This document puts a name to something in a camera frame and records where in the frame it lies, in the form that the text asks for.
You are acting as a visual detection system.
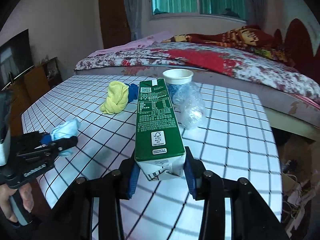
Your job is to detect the light blue knotted cloth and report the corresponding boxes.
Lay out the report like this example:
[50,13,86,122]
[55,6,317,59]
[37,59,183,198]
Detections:
[49,119,80,158]

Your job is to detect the green white carton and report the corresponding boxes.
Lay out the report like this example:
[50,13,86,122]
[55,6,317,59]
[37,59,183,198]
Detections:
[135,79,185,181]

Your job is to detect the yellow knotted cloth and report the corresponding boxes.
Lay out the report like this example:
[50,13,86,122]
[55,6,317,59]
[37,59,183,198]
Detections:
[100,81,129,114]

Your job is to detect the clear plastic bag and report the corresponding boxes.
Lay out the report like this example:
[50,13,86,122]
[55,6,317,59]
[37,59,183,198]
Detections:
[172,82,206,129]

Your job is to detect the blue patterned paper cup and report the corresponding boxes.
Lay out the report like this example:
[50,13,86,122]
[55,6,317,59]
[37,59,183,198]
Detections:
[163,69,194,97]

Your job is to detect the person's left hand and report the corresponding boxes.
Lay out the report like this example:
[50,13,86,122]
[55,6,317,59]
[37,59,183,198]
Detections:
[0,183,34,223]

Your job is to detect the white grid tablecloth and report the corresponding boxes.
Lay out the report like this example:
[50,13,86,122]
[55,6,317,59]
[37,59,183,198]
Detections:
[22,75,283,239]

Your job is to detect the wooden tv cabinet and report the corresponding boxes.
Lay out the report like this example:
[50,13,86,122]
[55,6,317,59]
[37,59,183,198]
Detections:
[7,57,62,136]

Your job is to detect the black television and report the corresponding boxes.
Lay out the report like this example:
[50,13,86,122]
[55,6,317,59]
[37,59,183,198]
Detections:
[1,29,34,89]

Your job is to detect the cardboard box under bed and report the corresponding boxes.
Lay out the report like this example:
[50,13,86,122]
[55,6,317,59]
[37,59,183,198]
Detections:
[281,173,301,197]

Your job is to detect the bed with floral sheet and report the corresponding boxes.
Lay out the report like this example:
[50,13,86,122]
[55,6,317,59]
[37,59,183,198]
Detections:
[75,42,319,127]

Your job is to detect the dark wooden door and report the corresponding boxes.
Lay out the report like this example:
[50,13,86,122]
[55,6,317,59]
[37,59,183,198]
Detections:
[98,0,131,49]

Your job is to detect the pink bed sheet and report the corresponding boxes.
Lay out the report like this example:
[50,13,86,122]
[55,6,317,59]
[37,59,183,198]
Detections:
[88,31,174,57]

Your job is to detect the red patterned blanket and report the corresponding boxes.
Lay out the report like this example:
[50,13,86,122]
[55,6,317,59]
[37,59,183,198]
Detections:
[164,25,295,67]

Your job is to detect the red heart-shaped headboard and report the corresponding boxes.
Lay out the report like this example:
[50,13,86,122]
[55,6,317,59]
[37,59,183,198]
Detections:
[274,18,319,83]

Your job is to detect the grey curtain by window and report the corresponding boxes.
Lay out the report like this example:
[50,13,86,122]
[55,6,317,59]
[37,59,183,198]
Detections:
[124,0,142,41]

